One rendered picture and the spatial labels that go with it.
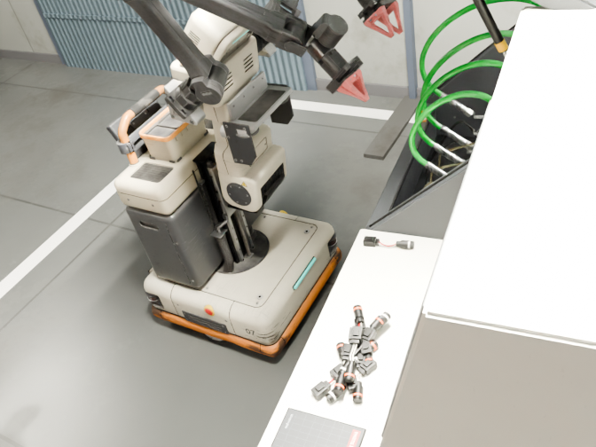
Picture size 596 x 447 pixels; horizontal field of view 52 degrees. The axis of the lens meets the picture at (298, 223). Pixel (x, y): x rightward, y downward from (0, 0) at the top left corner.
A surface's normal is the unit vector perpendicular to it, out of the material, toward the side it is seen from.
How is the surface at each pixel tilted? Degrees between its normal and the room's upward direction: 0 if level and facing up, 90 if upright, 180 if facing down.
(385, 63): 90
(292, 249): 0
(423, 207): 90
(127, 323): 0
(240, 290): 0
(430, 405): 90
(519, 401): 90
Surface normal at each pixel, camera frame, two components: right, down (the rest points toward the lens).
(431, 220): -0.38, 0.65
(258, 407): -0.18, -0.75
